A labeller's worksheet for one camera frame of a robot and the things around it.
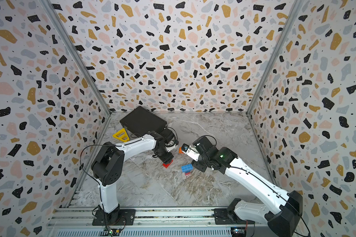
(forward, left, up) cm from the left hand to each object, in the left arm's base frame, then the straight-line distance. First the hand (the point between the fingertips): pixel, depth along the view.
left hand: (168, 157), depth 92 cm
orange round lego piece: (-10, -8, +25) cm, 28 cm away
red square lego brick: (-9, -12, -3) cm, 15 cm away
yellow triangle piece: (+21, +35, -3) cm, 41 cm away
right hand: (-8, -16, +15) cm, 23 cm away
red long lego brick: (-4, +1, -3) cm, 5 cm away
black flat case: (+30, +22, +2) cm, 37 cm away
